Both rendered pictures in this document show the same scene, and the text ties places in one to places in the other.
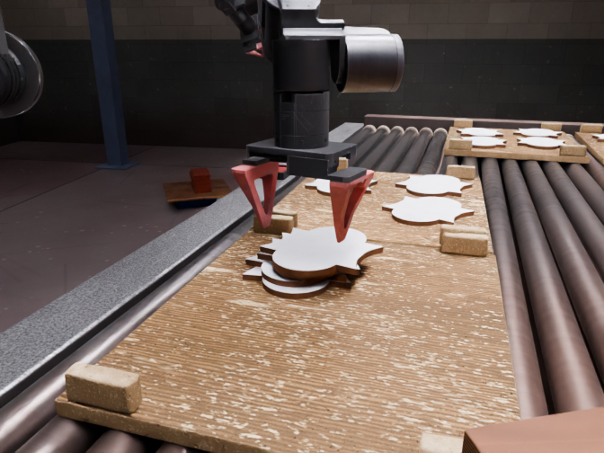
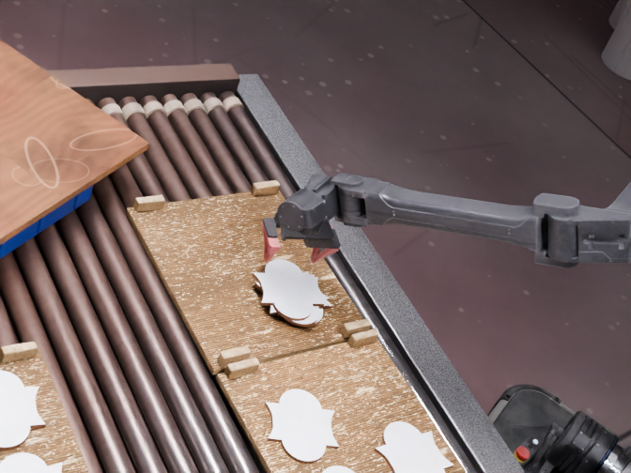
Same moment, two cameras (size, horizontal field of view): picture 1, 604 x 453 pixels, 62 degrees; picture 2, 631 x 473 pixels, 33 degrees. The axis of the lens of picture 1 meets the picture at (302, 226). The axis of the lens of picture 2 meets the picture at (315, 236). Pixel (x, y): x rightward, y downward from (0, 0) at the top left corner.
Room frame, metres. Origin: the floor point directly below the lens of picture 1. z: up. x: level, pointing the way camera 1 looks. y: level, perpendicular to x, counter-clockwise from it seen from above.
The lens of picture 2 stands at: (1.23, -1.31, 2.35)
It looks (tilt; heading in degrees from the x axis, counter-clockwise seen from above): 40 degrees down; 117
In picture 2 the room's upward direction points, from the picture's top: 25 degrees clockwise
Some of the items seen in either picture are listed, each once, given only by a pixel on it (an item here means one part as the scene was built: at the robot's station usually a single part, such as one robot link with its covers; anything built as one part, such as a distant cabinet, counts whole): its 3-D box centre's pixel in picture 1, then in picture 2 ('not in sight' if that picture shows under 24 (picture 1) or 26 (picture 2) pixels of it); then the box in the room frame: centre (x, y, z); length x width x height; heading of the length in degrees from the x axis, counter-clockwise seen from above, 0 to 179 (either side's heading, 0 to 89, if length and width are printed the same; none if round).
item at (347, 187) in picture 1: (330, 197); (279, 243); (0.51, -0.03, 1.05); 0.07 x 0.07 x 0.09; 60
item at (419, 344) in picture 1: (331, 315); (248, 272); (0.47, -0.03, 0.93); 0.41 x 0.35 x 0.02; 163
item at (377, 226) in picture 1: (382, 202); (353, 446); (0.87, -0.15, 0.93); 0.41 x 0.35 x 0.02; 164
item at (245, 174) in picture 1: (274, 189); (314, 244); (0.55, 0.03, 1.05); 0.07 x 0.07 x 0.09; 60
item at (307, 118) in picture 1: (301, 127); (309, 217); (0.53, 0.00, 1.12); 0.10 x 0.07 x 0.07; 60
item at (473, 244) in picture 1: (465, 244); (234, 356); (0.62, -0.22, 0.95); 0.06 x 0.02 x 0.03; 73
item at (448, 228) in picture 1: (462, 235); (242, 368); (0.65, -0.22, 0.95); 0.06 x 0.02 x 0.03; 74
